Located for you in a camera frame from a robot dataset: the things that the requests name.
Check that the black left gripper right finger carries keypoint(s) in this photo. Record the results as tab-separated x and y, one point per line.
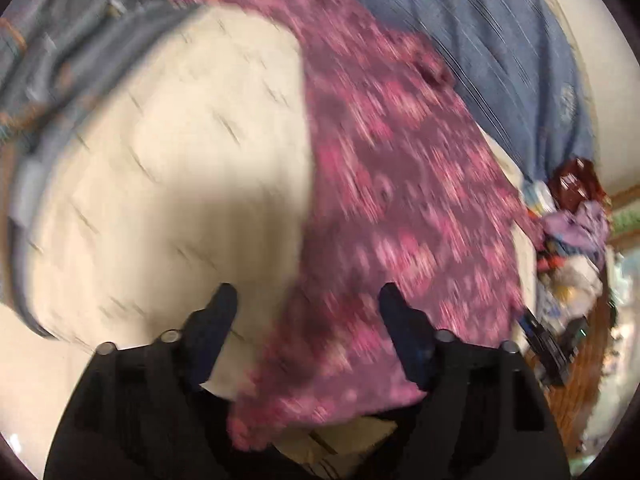
412	335

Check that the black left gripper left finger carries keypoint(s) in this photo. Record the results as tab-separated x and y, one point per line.
204	333

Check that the purple pink floral garment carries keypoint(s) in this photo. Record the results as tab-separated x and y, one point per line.
406	190

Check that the cream leaf-print bed sheet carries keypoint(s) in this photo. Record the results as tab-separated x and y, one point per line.
197	170

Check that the lilac purple cloth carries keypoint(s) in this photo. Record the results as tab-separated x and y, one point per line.
585	231

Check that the dark red glossy bag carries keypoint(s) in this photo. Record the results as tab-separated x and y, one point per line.
576	182

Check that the blue plaid pillow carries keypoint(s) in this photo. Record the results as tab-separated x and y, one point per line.
514	70

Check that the grey blue quilt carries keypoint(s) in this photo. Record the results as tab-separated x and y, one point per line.
59	61

